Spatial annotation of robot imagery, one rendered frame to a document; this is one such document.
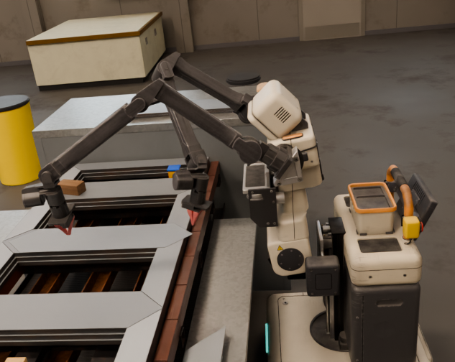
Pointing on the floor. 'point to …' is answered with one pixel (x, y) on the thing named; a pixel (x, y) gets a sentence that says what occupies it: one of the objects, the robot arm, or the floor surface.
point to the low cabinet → (98, 51)
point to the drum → (11, 138)
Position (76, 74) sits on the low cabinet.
